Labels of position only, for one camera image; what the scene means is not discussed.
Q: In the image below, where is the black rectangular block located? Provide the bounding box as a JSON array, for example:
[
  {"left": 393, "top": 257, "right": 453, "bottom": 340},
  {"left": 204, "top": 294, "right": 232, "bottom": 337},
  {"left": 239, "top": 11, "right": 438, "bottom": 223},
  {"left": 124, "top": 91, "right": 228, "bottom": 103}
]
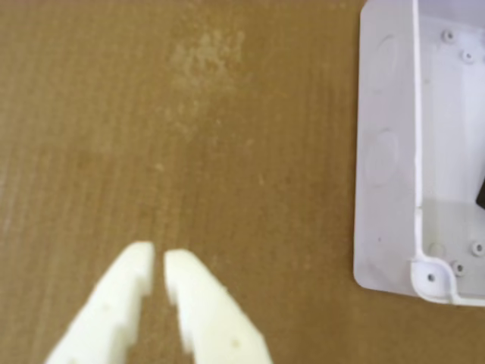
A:
[{"left": 474, "top": 176, "right": 485, "bottom": 212}]

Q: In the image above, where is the pale lilac plastic box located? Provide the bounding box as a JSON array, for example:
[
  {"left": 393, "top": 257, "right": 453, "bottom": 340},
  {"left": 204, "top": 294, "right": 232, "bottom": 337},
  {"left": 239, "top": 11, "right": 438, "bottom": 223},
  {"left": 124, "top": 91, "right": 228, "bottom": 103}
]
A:
[{"left": 352, "top": 0, "right": 485, "bottom": 307}]

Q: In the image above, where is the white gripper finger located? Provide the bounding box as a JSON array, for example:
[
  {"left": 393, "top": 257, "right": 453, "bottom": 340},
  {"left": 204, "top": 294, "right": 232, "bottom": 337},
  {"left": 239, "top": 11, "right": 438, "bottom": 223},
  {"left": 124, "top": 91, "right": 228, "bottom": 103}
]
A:
[
  {"left": 163, "top": 249, "right": 272, "bottom": 364},
  {"left": 45, "top": 242, "right": 155, "bottom": 364}
]

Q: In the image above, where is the brown cardboard sheet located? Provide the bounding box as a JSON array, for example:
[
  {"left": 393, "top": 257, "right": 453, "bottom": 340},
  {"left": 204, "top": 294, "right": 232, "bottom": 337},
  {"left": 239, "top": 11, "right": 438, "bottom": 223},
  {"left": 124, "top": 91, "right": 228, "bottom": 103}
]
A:
[{"left": 0, "top": 0, "right": 485, "bottom": 364}]

